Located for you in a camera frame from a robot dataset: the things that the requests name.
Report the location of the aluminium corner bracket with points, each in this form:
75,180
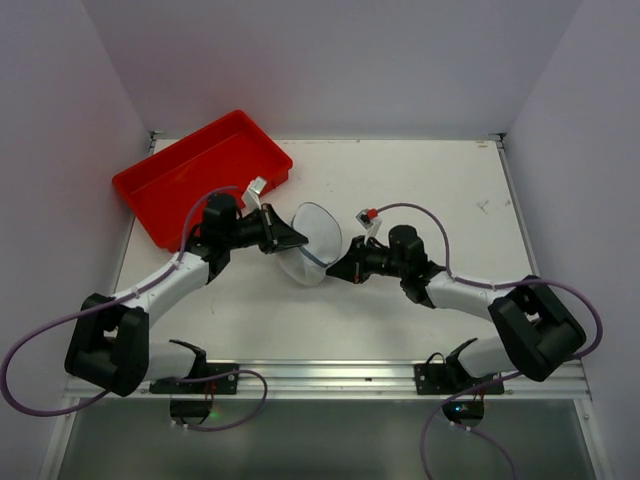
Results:
154,136

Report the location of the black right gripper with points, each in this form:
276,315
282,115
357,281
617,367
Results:
358,260

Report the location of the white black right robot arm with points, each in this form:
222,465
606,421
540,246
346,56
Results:
536,333

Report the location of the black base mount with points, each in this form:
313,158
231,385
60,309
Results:
443,375
181,368

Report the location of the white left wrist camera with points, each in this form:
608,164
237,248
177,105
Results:
252,194

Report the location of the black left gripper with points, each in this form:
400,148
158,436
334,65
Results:
270,228

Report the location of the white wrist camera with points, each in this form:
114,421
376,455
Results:
252,194
370,221

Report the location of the red plastic tray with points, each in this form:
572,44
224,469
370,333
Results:
231,151

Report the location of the aluminium mounting rail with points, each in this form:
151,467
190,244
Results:
389,380

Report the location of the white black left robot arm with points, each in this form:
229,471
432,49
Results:
110,346

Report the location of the white mesh laundry bag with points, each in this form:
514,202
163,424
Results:
308,264

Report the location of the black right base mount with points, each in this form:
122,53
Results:
443,375

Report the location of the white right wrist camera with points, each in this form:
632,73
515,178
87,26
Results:
370,221

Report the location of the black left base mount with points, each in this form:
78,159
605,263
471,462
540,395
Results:
181,368

